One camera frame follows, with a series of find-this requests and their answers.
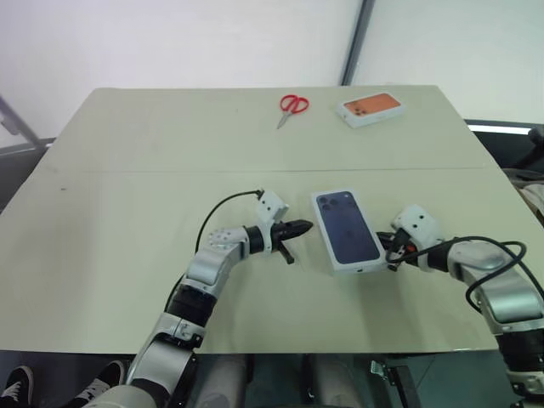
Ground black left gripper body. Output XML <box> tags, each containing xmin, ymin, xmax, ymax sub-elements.
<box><xmin>269</xmin><ymin>223</ymin><xmax>297</xmax><ymax>267</ymax></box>

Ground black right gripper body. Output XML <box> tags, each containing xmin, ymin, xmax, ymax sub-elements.
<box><xmin>382</xmin><ymin>229</ymin><xmax>420</xmax><ymax>273</ymax></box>

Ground white phone box lid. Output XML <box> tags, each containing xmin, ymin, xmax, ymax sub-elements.
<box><xmin>310</xmin><ymin>189</ymin><xmax>388</xmax><ymax>278</ymax></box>

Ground white box with orange phone print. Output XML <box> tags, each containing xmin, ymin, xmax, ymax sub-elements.
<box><xmin>335</xmin><ymin>92</ymin><xmax>408</xmax><ymax>130</ymax></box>

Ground metal table clamp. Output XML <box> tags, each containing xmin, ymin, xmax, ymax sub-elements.
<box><xmin>368</xmin><ymin>360</ymin><xmax>393</xmax><ymax>383</ymax></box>

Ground grey rounded shape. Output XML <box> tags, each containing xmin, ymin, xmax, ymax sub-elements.
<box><xmin>198</xmin><ymin>354</ymin><xmax>248</xmax><ymax>408</ymax></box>
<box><xmin>313</xmin><ymin>354</ymin><xmax>363</xmax><ymax>408</ymax></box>

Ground beige cloth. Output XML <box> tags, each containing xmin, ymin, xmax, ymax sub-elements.
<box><xmin>503</xmin><ymin>167</ymin><xmax>544</xmax><ymax>224</ymax></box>

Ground black furniture with white strip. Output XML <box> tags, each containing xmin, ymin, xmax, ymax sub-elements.
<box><xmin>462</xmin><ymin>117</ymin><xmax>544</xmax><ymax>171</ymax></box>

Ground black sneaker with white sole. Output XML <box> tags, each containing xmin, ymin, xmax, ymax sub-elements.
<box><xmin>71</xmin><ymin>359</ymin><xmax>128</xmax><ymax>408</ymax></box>
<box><xmin>0</xmin><ymin>364</ymin><xmax>35</xmax><ymax>408</ymax></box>

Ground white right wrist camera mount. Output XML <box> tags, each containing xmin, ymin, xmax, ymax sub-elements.
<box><xmin>389</xmin><ymin>203</ymin><xmax>444</xmax><ymax>258</ymax></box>

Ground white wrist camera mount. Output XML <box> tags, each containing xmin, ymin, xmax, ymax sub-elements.
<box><xmin>253</xmin><ymin>190</ymin><xmax>291</xmax><ymax>255</ymax></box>
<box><xmin>389</xmin><ymin>203</ymin><xmax>444</xmax><ymax>258</ymax></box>

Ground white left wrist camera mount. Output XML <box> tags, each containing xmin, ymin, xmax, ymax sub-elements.
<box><xmin>253</xmin><ymin>190</ymin><xmax>291</xmax><ymax>255</ymax></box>

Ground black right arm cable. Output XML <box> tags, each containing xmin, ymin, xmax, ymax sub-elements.
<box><xmin>384</xmin><ymin>238</ymin><xmax>529</xmax><ymax>316</ymax></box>

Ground red handled scissors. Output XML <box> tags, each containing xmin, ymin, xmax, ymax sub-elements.
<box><xmin>275</xmin><ymin>93</ymin><xmax>310</xmax><ymax>130</ymax></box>

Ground grey metal post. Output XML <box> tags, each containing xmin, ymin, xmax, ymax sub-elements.
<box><xmin>341</xmin><ymin>0</ymin><xmax>378</xmax><ymax>86</ymax></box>

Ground grey metal frame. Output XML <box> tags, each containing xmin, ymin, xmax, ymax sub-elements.
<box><xmin>0</xmin><ymin>93</ymin><xmax>44</xmax><ymax>149</ymax></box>

